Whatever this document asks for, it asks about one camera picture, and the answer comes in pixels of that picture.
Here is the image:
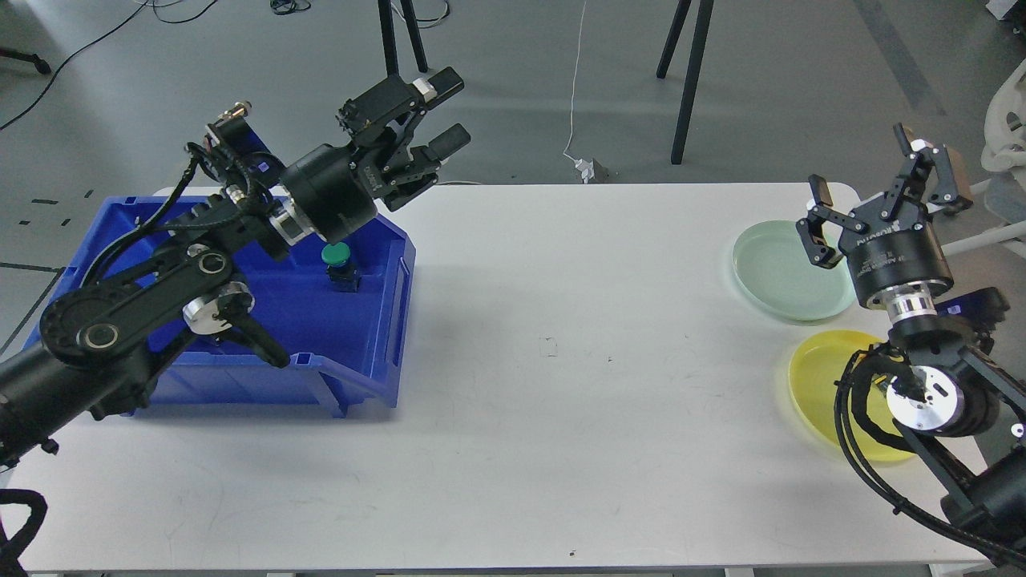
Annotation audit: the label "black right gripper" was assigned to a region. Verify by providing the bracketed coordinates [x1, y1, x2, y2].
[795, 122, 975, 309]

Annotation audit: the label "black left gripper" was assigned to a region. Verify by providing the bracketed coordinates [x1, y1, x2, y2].
[280, 67, 471, 244]

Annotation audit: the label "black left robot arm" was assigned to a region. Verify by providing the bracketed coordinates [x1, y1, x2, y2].
[1, 68, 471, 470]

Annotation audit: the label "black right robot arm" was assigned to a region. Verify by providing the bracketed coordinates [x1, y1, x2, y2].
[795, 123, 1025, 569]

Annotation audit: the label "light green plate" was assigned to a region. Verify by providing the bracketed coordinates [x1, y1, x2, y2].
[731, 220, 856, 322]

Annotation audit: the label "green push button right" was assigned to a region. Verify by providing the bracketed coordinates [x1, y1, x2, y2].
[320, 242, 362, 293]

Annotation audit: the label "yellow plate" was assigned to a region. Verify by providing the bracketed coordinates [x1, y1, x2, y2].
[788, 331, 913, 464]

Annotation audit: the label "black stand legs left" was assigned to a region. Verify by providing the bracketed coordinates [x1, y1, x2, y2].
[377, 0, 430, 79]

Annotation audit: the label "black stand legs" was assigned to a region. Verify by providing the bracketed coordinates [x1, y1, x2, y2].
[377, 0, 430, 79]
[656, 0, 715, 165]

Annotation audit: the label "white office chair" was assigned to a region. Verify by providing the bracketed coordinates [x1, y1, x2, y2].
[943, 62, 1025, 258]

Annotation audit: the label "blue plastic bin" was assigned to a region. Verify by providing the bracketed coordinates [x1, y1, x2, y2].
[58, 197, 410, 418]

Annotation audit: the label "black stand legs right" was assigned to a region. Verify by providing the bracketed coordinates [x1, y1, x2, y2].
[656, 0, 715, 165]

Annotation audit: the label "white cable with plug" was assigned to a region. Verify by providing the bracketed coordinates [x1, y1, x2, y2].
[563, 0, 615, 185]

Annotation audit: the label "black floor cable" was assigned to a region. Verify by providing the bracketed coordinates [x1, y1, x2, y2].
[0, 0, 221, 131]

